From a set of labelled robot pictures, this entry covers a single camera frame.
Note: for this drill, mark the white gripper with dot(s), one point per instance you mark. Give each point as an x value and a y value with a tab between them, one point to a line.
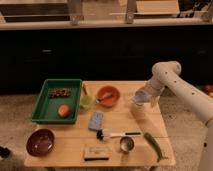
153	89

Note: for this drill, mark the light blue towel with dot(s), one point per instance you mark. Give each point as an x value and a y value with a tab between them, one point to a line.
141	97

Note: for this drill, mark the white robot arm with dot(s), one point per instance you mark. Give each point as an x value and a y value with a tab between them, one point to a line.
166	74

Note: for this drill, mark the green chili pepper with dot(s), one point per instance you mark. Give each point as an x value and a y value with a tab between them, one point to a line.
155	145

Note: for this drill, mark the spoon in orange bowl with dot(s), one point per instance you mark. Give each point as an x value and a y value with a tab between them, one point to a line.
103	98

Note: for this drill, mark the orange bowl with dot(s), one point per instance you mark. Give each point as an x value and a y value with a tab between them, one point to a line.
109	102

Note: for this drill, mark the wooden table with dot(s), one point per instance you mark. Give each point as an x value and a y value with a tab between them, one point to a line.
93	141

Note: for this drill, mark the small metal cup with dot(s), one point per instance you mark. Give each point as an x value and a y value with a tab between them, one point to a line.
126	144

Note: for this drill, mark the blue sponge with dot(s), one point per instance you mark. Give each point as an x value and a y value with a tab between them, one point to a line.
95	122

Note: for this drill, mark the black cabinet counter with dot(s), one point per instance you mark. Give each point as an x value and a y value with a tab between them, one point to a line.
32	52

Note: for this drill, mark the green plastic cup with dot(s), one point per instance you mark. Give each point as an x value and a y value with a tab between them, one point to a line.
86	102

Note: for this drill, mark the tan box with black edge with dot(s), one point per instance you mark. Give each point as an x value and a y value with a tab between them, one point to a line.
92	153

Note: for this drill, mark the orange fruit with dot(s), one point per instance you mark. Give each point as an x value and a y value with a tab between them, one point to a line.
64	110

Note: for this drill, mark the green plastic tray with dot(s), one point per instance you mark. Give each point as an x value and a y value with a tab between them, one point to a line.
46	109

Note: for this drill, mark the brown skewer food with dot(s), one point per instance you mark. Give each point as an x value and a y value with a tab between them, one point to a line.
59	92

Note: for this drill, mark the dark red bowl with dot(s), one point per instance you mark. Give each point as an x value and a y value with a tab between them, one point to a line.
40	143

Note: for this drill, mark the black object on floor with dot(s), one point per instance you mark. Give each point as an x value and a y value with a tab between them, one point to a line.
4	152

